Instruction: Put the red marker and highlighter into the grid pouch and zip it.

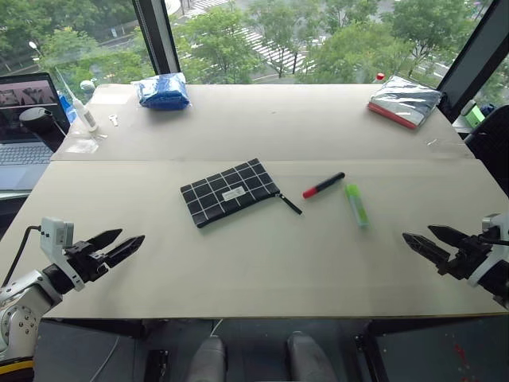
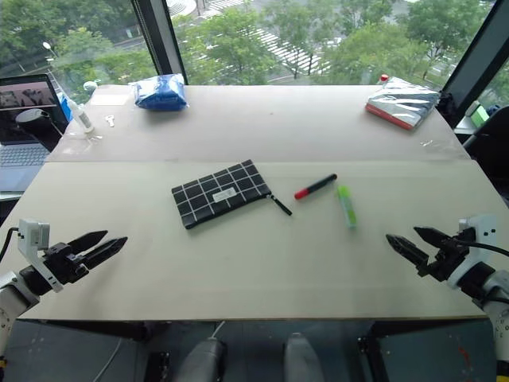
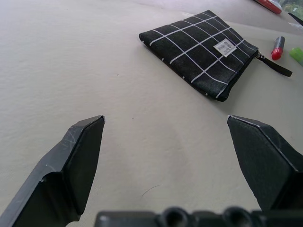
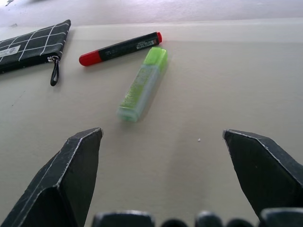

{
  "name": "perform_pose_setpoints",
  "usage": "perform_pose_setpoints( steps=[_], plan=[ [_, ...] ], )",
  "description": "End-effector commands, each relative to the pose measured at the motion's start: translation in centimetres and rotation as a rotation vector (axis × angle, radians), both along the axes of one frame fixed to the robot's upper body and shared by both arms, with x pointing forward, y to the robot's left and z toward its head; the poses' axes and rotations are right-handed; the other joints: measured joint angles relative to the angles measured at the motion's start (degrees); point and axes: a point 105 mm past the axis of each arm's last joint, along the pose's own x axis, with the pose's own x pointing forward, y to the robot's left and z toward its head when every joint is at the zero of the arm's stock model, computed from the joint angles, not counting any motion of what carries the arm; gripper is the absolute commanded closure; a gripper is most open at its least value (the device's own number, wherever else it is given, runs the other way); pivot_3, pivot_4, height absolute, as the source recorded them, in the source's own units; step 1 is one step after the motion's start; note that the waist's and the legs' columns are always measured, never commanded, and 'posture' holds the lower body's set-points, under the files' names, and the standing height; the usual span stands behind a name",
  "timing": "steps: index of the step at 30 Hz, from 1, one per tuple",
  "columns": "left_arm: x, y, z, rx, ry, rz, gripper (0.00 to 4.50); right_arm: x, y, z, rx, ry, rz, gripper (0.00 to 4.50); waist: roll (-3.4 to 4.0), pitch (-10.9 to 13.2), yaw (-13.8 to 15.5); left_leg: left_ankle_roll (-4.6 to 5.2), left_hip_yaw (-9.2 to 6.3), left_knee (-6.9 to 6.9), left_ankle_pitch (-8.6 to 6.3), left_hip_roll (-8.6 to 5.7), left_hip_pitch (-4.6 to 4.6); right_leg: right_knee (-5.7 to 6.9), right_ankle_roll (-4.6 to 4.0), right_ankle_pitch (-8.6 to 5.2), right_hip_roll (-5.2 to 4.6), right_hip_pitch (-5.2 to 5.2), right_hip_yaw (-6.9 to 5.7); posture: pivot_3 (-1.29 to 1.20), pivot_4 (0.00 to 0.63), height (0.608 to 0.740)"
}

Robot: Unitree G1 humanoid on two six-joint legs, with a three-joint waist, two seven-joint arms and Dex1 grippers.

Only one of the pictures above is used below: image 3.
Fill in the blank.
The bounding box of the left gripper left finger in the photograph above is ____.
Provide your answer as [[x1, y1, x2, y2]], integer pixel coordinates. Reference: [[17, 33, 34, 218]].
[[0, 115, 106, 227]]

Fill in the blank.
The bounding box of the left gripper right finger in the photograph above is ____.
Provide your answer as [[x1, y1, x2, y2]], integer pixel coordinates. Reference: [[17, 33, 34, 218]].
[[226, 114, 303, 211]]

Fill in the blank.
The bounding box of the black grid-patterned pouch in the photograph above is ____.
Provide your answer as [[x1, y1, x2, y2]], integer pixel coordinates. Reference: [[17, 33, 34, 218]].
[[138, 9, 293, 103]]

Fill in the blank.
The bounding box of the green object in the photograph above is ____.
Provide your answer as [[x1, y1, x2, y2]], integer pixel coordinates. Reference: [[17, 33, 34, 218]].
[[289, 47, 303, 67]]

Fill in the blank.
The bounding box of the silver pouch with red edge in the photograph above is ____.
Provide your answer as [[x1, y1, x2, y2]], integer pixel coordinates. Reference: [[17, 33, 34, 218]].
[[252, 0, 284, 14]]

